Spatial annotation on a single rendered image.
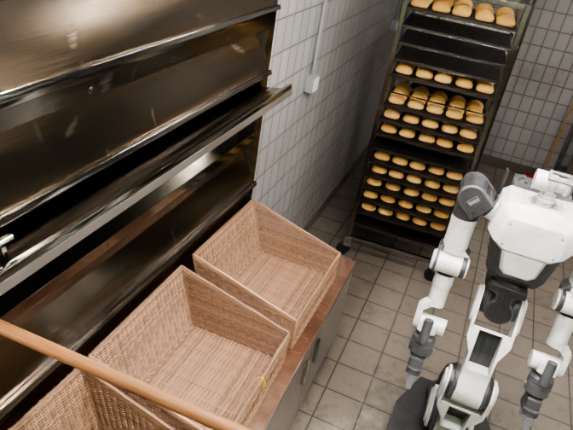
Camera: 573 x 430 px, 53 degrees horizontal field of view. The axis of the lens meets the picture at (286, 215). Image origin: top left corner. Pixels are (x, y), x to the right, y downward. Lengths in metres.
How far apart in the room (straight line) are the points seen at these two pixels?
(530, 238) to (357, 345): 1.53
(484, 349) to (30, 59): 1.78
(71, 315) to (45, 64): 0.74
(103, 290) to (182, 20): 0.84
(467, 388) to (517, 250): 0.58
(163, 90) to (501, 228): 1.17
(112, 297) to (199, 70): 0.79
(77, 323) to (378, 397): 1.74
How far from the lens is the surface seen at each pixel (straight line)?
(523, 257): 2.06
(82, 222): 1.37
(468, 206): 2.03
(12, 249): 1.35
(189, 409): 1.26
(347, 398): 3.00
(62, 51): 1.39
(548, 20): 5.74
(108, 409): 1.90
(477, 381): 2.30
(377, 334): 3.39
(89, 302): 1.80
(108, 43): 1.50
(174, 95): 1.84
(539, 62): 5.80
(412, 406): 2.84
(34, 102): 1.37
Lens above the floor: 2.17
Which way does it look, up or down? 30 degrees down
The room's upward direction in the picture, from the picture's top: 10 degrees clockwise
